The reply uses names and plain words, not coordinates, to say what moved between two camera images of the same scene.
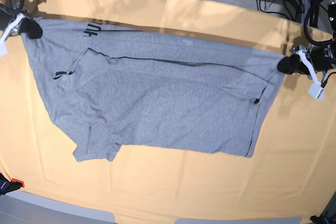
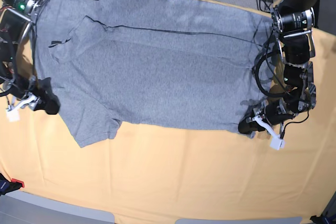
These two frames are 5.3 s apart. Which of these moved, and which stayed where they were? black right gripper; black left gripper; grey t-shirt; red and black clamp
Moved: grey t-shirt; black left gripper; black right gripper
Stayed: red and black clamp
